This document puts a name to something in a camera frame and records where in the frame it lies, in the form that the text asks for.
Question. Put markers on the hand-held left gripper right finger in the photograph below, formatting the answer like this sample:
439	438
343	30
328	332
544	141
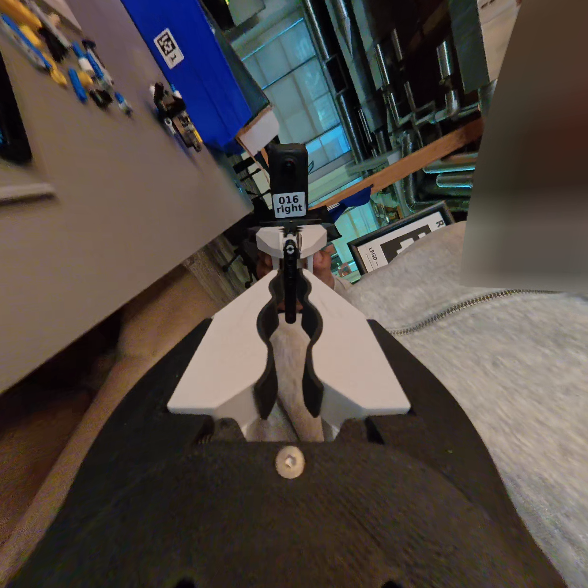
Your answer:
358	367

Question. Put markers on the short grey lego beam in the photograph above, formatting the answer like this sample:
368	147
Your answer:
32	57

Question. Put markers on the blue plastic bin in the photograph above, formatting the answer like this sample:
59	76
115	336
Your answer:
206	69

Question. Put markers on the blue white lego pin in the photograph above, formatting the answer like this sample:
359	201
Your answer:
124	103

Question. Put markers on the white lego bush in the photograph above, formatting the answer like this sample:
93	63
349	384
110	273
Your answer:
84	65

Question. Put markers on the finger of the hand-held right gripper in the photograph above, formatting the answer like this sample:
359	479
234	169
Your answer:
312	239
271	241

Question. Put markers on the yellow lego bush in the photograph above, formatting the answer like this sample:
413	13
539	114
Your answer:
57	76
85	79

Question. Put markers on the person's right forearm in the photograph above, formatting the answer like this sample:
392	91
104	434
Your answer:
342	282

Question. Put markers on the yellow lego frame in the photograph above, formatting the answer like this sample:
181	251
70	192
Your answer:
23	9

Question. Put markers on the wooden ceiling beam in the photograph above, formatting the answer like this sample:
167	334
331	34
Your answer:
413	160

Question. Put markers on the person's grey hoodie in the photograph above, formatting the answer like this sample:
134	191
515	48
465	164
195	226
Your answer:
482	390

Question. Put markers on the long blue lego pin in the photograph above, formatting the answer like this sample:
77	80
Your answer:
78	87

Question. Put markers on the person's right hand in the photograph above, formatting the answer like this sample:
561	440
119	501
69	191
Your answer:
327	266

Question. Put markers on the black lego axle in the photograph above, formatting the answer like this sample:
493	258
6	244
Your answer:
290	298

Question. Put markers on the grey ridged lego piece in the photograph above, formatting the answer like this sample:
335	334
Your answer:
25	193

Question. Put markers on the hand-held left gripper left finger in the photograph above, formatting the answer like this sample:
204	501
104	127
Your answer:
216	367

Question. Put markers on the blue cloth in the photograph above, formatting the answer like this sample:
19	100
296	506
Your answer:
353	202

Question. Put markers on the small black lego piece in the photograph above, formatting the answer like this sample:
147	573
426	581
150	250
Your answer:
101	98

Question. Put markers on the metal duct pipes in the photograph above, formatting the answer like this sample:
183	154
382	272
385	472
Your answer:
454	170

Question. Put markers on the blue grey lego connector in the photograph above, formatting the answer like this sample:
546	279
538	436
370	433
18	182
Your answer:
94	59

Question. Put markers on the framed marker poster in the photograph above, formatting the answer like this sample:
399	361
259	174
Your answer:
404	239

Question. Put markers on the white board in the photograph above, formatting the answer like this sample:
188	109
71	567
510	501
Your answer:
259	131

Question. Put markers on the black lego assembly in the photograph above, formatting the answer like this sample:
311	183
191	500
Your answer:
177	115

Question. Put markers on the black tray with gears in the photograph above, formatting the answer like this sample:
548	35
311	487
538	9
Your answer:
13	115

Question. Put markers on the black office chair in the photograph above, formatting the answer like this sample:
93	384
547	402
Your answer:
239	257

